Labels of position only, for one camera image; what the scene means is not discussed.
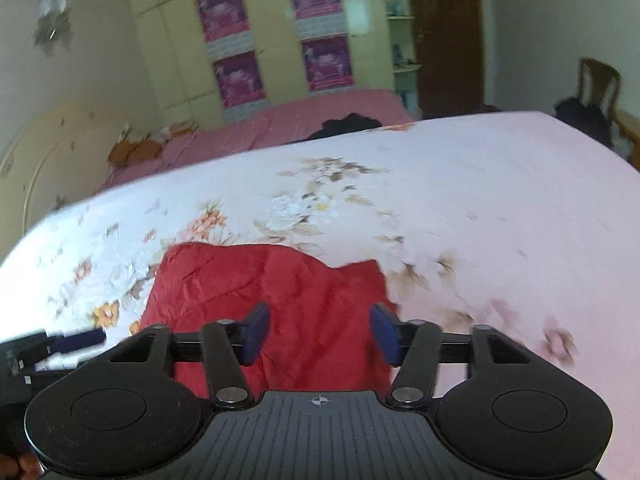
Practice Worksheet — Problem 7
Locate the red puffer jacket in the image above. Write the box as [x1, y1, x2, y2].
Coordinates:
[139, 243, 397, 394]

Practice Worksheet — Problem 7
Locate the person's hand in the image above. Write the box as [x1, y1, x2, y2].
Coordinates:
[0, 453, 42, 480]

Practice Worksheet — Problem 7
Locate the white floral bed sheet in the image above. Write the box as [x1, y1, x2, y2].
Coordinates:
[1, 113, 639, 479]

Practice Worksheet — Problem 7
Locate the cream arched headboard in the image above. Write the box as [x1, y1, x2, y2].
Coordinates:
[1, 102, 127, 257]

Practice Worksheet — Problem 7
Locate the orange brown pillow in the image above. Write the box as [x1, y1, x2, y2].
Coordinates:
[107, 131, 168, 168]

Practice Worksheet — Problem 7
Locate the black garment on bed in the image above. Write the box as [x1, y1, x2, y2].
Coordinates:
[307, 113, 382, 141]

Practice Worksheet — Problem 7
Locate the pink plaid bed cover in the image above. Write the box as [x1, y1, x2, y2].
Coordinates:
[102, 89, 412, 190]

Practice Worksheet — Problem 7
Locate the lower left purple poster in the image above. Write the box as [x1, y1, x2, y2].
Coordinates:
[213, 51, 266, 108]

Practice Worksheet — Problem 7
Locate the corner shelf unit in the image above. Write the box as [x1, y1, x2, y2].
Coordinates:
[384, 0, 421, 117]

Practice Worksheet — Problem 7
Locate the lower right purple poster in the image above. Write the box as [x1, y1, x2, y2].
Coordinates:
[300, 35, 355, 93]

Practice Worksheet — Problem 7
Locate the black bag on chair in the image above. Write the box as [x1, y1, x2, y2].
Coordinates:
[554, 96, 613, 148]

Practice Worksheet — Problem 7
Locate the cream wardrobe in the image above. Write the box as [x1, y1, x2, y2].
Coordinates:
[129, 0, 394, 128]

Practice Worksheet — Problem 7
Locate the upper left purple poster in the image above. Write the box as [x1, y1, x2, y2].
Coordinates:
[196, 0, 250, 42]

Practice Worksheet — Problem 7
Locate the wooden side table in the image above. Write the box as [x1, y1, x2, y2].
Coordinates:
[614, 110, 640, 170]

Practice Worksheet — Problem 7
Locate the brown wooden door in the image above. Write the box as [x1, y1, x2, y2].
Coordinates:
[410, 0, 484, 118]

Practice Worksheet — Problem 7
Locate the wooden chair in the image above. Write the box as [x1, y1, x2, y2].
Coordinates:
[577, 58, 622, 122]

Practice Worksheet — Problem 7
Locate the wall sconce lamp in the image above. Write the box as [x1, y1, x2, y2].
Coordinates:
[34, 0, 73, 55]

